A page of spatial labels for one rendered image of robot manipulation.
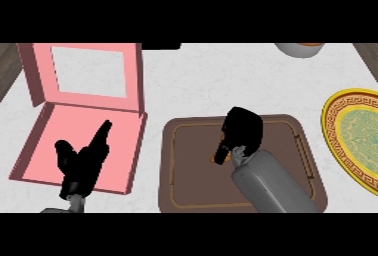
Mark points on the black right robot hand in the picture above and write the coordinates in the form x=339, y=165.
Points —
x=242, y=130

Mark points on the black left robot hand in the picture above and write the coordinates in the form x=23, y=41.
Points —
x=81, y=161

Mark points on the orange-brown croissant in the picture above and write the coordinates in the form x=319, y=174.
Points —
x=217, y=155

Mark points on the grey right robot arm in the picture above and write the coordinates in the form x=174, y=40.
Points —
x=270, y=183

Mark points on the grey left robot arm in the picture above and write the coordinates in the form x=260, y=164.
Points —
x=68, y=205

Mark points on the brown tray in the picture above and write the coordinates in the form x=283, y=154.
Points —
x=196, y=166

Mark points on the yellow patterned plate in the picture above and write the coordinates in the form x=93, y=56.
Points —
x=354, y=133

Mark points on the open pink box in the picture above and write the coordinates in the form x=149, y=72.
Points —
x=83, y=113

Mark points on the grey round bowl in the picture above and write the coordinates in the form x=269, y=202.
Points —
x=300, y=50

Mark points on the black flat object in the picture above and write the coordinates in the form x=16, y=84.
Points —
x=159, y=46

